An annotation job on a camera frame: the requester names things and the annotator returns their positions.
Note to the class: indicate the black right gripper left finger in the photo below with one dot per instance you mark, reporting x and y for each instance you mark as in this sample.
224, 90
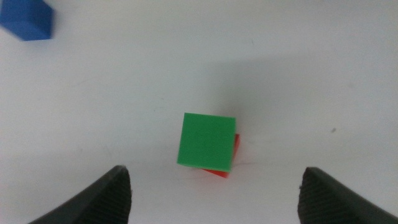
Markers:
102, 199

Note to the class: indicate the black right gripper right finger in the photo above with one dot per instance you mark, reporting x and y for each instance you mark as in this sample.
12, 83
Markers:
326, 202

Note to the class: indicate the red cube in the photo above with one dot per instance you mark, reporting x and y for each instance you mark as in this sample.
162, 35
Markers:
223, 174

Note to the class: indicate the green cube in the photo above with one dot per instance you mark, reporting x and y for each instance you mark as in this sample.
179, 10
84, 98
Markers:
206, 141

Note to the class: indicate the blue cube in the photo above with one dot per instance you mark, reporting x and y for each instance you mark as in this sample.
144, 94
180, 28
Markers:
26, 18

